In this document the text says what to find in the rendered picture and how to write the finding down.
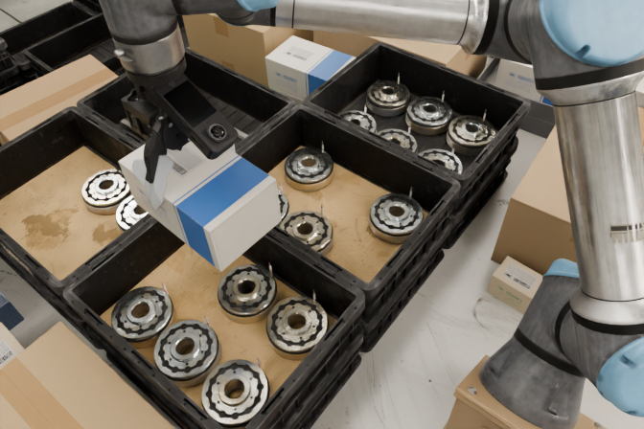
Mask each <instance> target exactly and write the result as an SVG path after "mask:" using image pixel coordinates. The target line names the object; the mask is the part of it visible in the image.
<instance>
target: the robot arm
mask: <svg viewBox="0 0 644 429"><path fill-rule="evenodd" d="M99 3H100V5H101V8H102V11H103V16H104V18H105V21H106V24H107V27H108V29H109V31H110V34H111V36H112V39H113V42H114V44H115V47H116V50H115V51H114V55H115V57H117V58H119V59H120V61H121V63H122V65H123V66H124V68H125V70H126V75H127V77H128V79H129V80H130V81H131V82H133V84H134V87H135V88H134V89H132V90H131V93H130V94H129V95H127V96H125V97H124V98H122V99H121V101H122V104H123V106H124V109H125V112H126V115H127V118H128V120H129V123H130V126H131V128H132V130H134V131H135V132H136V133H138V134H139V135H141V136H142V137H143V138H145V139H146V140H147V142H146V143H145V147H144V159H135V160H134V161H133V163H132V171H133V173H134V174H135V176H136V177H137V178H138V180H139V181H140V182H141V183H142V185H143V186H144V187H145V189H146V195H147V200H148V202H149V205H150V207H151V209H152V210H154V211H156V210H157V209H158V208H159V207H160V206H161V205H162V204H163V203H164V197H163V195H164V192H165V190H166V188H167V177H168V175H169V173H170V172H171V171H172V169H173V160H172V159H171V158H170V157H169V156H167V148H168V149H170V150H176V149H177V150H179V151H180V150H181V149H182V147H183V146H185V145H186V144H188V143H189V142H191V141H192V142H193V143H194V145H195V146H196V147H197V148H198V149H199V150H200V151H201V152H202V153H203V154H204V155H205V156H206V158H208V159H209V160H214V159H217V158H218V157H219V156H220V155H221V154H222V153H224V152H225V151H226V150H227V149H231V150H232V151H234V152H235V145H234V143H235V142H236V140H237V138H238V135H239V133H238V131H237V130H236V129H235V128H234V127H233V126H232V125H231V124H230V123H229V122H228V121H227V120H226V119H225V118H224V116H223V114H222V113H221V112H220V111H219V110H217V109H216V108H215V107H214V106H213V105H212V104H211V103H210V102H209V101H208V100H207V98H206V97H205V96H204V95H203V94H202V93H201V92H200V91H199V90H198V89H197V88H196V87H195V85H194V84H193V83H192V82H191V81H190V80H189V79H188V78H187V77H186V76H185V75H184V74H183V73H184V71H185V69H186V65H187V64H186V60H185V57H184V54H185V48H184V44H183V40H182V36H181V32H180V29H179V25H178V22H177V19H176V16H177V15H192V14H205V13H215V14H216V15H217V16H218V17H219V18H220V19H221V20H223V21H224V22H226V23H228V24H230V25H233V26H239V27H244V26H249V25H259V26H269V27H282V28H292V29H301V30H311V31H320V32H330V33H340V34H357V35H367V36H376V37H386V38H396V39H405V40H415V41H424V42H433V43H443V44H452V45H460V46H461V47H462V49H463V50H464V51H465V53H466V54H470V55H479V56H492V57H496V58H501V59H506V60H510V61H514V62H518V63H523V64H527V65H532V66H533V73H534V79H535V84H536V90H537V92H538V93H540V94H541V95H543V96H544V97H546V98H547V99H549V100H550V101H551V102H552V103H553V110H554V116H555V123H556V128H557V135H558V141H559V148H560V154H561V160H562V166H563V178H564V184H565V190H566V197H567V203H568V210H569V215H570V222H571V228H572V235H573V240H574V247H575V253H576V260H577V263H576V262H573V261H571V260H566V259H558V260H555V261H553V263H552V264H551V266H550V268H549V269H548V271H547V273H545V274H544V275H543V276H542V281H541V283H540V286H539V288H538V290H537V292H536V294H535V295H534V297H533V299H532V301H531V303H530V304H529V306H528V307H527V309H526V311H525V313H524V315H523V317H522V319H521V320H520V322H519V324H518V326H517V329H516V331H515V333H514V334H513V336H512V338H511V339H510V340H509V341H507V342H506V343H505V344H504V345H503V346H502V347H501V348H500V349H499V350H497V351H496V352H495V353H494V354H493V355H492V356H491V357H490V358H488V359H487V360H486V362H485V363H484V365H483V367H482V368H481V370H480V372H479V375H478V376H479V379H480V381H481V383H482V385H483V386H484V387H485V389H486V390H487V391H488V392H489V393H490V394H491V395H492V396H493V397H494V398H495V399H496V400H497V401H498V402H500V403H501V404H502V405H503V406H505V407H506V408H507V409H509V410H510V411H511V412H513V413H514V414H516V415H517V416H519V417H520V418H523V419H524V420H526V421H528V422H530V423H532V424H533V425H535V426H538V427H539V428H541V429H574V427H575V425H576V423H577V422H578V419H579V415H580V409H581V403H582V397H583V391H584V386H585V381H586V379H588V380H589V381H590V382H591V383H592V384H593V385H594V386H595V388H596V389H597V390H598V392H599V394H600V395H601V396H602V397H603V398H604V399H605V400H607V401H609V402H611V403H612V404H613V405H614V406H615V407H616V408H617V409H619V410H620V411H622V412H624V413H626V414H628V415H631V416H635V417H640V418H644V154H643V146H642V139H641V130H640V122H639V115H638V107H637V99H636V91H635V89H636V87H637V84H638V83H639V82H640V81H641V80H642V79H643V78H644V0H99ZM135 95H137V96H136V97H134V98H132V97H133V96H135ZM128 100H130V102H129V101H128ZM128 111H129V112H130V113H132V114H133V117H134V119H135V122H136V124H137V125H135V124H134V123H133V121H132V119H131V117H130V114H129V112H128Z"/></svg>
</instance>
